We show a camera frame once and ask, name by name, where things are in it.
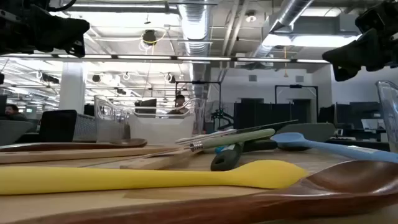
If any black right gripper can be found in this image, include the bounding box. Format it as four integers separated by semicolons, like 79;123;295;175
322;0;398;83

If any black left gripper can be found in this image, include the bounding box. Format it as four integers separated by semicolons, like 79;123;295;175
0;0;91;58

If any black round-head turner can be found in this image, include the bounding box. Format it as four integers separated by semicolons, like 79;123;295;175
241;122;338;154

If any large blue silicone spoon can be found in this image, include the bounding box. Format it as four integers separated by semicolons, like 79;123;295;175
269;131;398;165

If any silver serrated steel knife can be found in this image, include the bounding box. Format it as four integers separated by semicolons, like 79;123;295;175
175;119;300;146

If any light wooden spatula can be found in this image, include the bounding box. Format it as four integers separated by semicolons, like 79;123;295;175
0;145;185;165

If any dark wooden spoon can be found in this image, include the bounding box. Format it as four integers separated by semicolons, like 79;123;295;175
0;138;148;152
0;159;398;224

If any pale green handled knife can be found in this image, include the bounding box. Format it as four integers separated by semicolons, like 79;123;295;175
80;128;276;169

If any wooden slotted spatula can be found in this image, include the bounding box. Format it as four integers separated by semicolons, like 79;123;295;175
119;151;194;171

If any white building column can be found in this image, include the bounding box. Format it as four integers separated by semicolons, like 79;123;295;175
58;61;88;114

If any clear plastic container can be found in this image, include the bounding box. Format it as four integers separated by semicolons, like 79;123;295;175
93;94;206;146
374;80;398;154

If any black ceiling-mounted device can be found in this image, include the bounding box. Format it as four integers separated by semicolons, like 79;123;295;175
141;29;158;47

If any black chair back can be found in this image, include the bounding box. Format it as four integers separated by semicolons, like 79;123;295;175
38;109;78;144

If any person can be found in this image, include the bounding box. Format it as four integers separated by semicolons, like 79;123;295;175
0;103;29;122
167;93;190;116

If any metal box grater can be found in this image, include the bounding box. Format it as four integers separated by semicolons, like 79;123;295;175
72;113;98;142

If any black room divider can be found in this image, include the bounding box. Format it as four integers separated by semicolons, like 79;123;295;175
233;98;312;130

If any white plastic bin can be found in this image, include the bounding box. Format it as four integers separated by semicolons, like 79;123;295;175
128;113;197;146

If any long LED light bar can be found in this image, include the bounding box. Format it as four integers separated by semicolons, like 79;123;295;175
0;53;331;65

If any yellow silicone spoon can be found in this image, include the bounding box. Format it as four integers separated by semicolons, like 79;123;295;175
0;159;309;196

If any black metal gantry frame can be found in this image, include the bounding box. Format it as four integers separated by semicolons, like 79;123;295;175
274;84;320;124
174;80;223;131

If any silver ventilation duct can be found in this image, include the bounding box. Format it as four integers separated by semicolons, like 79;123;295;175
251;0;315;58
176;0;216;57

